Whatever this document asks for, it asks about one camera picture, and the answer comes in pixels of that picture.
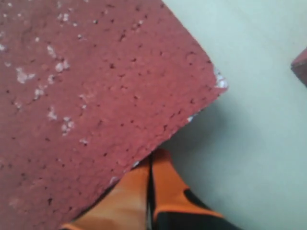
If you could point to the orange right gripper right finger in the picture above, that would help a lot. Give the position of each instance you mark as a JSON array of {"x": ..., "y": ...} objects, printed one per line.
[{"x": 175, "y": 207}]

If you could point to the red brick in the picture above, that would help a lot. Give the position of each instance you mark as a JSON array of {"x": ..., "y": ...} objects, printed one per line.
[
  {"x": 299, "y": 66},
  {"x": 87, "y": 89}
]

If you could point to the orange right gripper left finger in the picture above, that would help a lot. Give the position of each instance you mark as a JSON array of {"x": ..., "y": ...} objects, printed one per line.
[{"x": 124, "y": 208}]

